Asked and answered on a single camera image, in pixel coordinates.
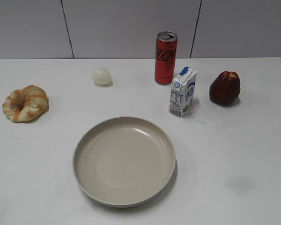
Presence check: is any beige round plate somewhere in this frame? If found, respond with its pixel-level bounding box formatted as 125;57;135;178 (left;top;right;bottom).
72;117;177;208

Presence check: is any dark red wax apple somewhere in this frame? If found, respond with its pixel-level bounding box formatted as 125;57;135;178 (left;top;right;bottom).
209;71;241;106

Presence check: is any white blue milk carton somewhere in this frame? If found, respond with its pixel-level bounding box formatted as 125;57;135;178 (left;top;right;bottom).
169;67;197;118

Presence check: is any striped ring-shaped bread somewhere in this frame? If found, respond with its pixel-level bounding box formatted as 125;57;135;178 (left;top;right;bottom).
2;85;49;123

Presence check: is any red soda can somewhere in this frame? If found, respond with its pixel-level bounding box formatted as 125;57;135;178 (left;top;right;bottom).
155;31;177;85

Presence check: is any white peeled egg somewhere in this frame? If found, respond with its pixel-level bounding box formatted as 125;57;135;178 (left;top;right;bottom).
92;67;112;85

